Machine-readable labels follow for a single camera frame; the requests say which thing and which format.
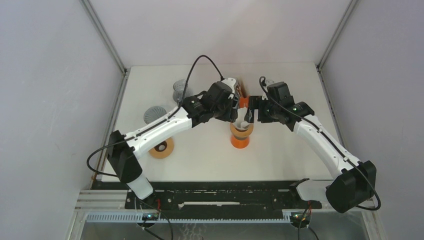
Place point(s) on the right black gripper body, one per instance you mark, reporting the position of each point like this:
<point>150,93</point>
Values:
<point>269,111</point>

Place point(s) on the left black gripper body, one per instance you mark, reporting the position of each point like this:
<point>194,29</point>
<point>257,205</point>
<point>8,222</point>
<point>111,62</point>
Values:
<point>224,111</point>

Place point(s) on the white paper coffee filter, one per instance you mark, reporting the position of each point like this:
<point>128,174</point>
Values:
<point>240,123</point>

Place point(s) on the grey glass carafe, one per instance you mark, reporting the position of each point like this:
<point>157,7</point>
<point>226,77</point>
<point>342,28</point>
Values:
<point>178,90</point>

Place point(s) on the orange glass carafe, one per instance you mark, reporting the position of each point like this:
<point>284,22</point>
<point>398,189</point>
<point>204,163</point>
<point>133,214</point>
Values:
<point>240,142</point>

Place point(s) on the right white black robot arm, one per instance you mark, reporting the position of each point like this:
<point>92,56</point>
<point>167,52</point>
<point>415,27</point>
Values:
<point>353,181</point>

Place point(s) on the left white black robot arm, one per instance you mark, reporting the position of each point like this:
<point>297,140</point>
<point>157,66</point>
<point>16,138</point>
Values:
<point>126,149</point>

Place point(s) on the orange coffee filter box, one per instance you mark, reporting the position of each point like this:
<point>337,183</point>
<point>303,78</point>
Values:
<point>243,93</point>

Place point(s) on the grey ribbed dripper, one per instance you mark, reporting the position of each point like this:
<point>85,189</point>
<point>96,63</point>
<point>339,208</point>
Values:
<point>153,113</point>

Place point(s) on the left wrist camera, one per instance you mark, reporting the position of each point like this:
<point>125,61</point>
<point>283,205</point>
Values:
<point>233,83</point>

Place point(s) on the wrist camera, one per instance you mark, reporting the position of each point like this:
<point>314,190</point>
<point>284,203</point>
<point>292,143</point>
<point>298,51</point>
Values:
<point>233,83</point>
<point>267,82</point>

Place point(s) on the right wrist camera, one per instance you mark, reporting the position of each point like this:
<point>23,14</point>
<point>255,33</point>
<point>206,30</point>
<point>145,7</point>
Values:
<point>267,82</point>

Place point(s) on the black mounting base plate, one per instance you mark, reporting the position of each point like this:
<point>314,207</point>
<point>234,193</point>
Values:
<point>215,200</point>

